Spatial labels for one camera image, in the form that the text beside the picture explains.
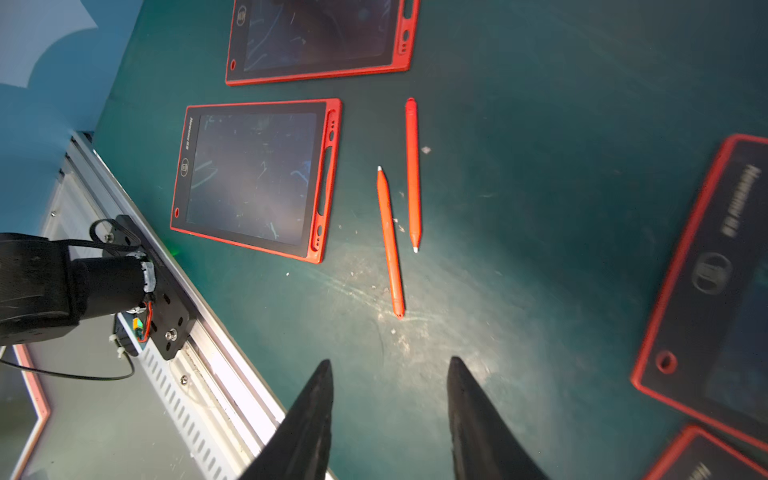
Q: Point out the aluminium rail frame front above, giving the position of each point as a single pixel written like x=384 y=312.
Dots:
x=220 y=405

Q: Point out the red stylus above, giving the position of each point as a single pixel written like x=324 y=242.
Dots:
x=413 y=173
x=390 y=244

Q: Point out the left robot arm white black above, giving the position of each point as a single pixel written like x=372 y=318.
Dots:
x=49 y=286

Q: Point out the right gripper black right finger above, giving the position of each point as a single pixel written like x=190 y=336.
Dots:
x=483 y=447

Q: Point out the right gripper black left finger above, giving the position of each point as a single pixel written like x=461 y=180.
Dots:
x=300 y=447

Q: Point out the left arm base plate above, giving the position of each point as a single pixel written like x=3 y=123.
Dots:
x=174 y=312

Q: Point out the left circuit board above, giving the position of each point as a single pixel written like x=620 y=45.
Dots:
x=142 y=328

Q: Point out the red tablet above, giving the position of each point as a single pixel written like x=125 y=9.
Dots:
x=705 y=348
x=698 y=454
x=259 y=175
x=279 y=41

